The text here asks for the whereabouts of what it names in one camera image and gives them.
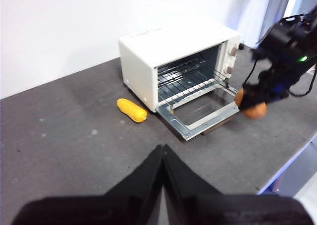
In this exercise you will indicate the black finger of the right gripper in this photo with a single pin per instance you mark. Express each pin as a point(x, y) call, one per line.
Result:
point(252, 98)

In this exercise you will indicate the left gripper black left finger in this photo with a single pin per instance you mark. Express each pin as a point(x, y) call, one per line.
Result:
point(111, 210)

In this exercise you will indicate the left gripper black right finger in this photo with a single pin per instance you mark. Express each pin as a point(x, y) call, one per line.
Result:
point(210, 210)

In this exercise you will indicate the brown potato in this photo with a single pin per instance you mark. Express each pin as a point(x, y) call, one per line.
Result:
point(255, 113)

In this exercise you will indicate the beige round oven knob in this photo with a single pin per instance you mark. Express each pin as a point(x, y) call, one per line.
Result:
point(233, 50)
point(229, 69)

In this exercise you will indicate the white Toshiba toaster oven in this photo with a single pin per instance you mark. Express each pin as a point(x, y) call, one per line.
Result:
point(136, 61)

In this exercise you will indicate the grey upright background panel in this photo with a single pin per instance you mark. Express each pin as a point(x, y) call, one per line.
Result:
point(275, 2)

